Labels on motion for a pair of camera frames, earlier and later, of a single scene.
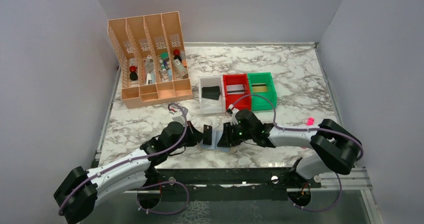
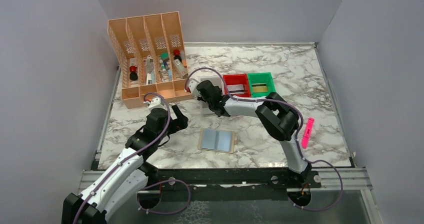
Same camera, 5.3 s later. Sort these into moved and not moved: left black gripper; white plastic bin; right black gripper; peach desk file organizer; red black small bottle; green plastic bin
Moved: right black gripper; left black gripper
Not moved: peach desk file organizer; red black small bottle; white plastic bin; green plastic bin
